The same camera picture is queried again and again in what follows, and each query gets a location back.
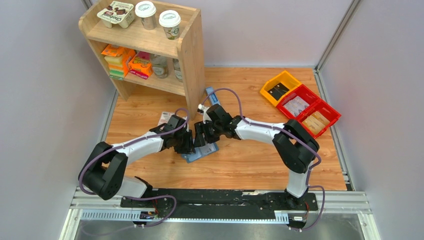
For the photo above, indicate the chocolate pudding cup pack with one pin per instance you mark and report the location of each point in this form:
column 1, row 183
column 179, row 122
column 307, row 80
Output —
column 117, row 13

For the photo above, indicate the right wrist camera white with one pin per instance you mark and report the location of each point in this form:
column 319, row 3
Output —
column 202, row 109

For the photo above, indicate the black card in yellow bin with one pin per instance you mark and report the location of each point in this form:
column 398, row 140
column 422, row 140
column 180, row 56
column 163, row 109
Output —
column 278, row 91

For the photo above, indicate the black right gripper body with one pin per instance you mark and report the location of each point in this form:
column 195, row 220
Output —
column 211, row 131

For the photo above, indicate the left white lidded paper cup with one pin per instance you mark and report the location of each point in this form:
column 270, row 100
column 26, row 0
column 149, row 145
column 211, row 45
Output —
column 146, row 11

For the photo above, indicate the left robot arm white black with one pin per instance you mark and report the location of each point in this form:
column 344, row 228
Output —
column 103, row 173

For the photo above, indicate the white lidded paper cup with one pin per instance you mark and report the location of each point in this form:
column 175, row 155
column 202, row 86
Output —
column 146, row 11
column 170, row 21

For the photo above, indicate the blue rectangular box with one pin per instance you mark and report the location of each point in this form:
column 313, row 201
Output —
column 212, row 97

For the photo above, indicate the red plastic bin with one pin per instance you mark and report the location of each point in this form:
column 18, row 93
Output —
column 318, row 118
column 297, row 102

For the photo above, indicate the yellow plastic bin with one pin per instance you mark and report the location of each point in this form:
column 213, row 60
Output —
column 286, row 79

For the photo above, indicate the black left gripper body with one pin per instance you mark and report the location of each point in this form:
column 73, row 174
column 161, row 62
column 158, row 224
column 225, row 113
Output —
column 183, row 143

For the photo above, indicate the near red plastic bin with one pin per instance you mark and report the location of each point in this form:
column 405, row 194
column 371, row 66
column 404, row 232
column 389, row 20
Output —
column 318, row 118

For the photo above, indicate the blue leather card holder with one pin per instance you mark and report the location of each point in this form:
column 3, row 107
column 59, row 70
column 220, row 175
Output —
column 200, row 152

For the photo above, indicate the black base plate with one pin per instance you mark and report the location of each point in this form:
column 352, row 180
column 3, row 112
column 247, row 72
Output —
column 221, row 203

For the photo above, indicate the wooden shelf unit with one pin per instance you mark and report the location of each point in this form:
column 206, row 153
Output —
column 188, row 49

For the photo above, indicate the glass jar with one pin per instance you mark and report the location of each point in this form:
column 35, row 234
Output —
column 177, row 70
column 159, row 65

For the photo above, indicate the orange snack box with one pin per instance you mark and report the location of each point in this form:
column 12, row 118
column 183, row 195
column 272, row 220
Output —
column 116, row 51

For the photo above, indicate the orange pink snack bag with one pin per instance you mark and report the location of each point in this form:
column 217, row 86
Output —
column 140, row 65

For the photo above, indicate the right glass jar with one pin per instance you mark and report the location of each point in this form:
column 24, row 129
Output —
column 177, row 70

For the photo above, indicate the aluminium rail frame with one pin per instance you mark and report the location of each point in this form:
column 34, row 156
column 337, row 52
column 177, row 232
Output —
column 90, row 207

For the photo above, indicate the stack of coloured sponges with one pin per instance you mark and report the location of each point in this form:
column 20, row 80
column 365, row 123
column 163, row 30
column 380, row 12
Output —
column 115, row 65

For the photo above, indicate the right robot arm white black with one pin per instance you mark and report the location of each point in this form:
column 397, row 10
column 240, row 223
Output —
column 296, row 147

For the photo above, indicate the middle red plastic bin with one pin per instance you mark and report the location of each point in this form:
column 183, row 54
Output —
column 297, row 102

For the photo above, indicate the left glass jar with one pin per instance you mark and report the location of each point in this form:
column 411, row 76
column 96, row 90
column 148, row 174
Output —
column 159, row 65

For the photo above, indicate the small pink packet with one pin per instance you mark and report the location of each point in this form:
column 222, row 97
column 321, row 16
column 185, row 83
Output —
column 164, row 117

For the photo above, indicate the right white lidded paper cup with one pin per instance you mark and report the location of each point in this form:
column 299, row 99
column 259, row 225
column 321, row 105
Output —
column 170, row 21

